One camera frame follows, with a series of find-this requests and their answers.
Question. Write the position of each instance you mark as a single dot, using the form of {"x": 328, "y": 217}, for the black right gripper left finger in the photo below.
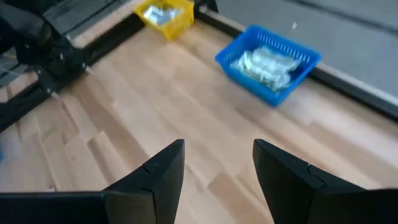
{"x": 164, "y": 186}

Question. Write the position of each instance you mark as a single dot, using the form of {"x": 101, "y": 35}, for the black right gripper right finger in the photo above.
{"x": 286, "y": 186}

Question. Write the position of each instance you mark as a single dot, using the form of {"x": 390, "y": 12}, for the blue plastic basket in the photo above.
{"x": 270, "y": 98}

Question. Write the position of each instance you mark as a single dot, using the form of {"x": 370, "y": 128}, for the yellow plastic basket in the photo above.
{"x": 174, "y": 31}

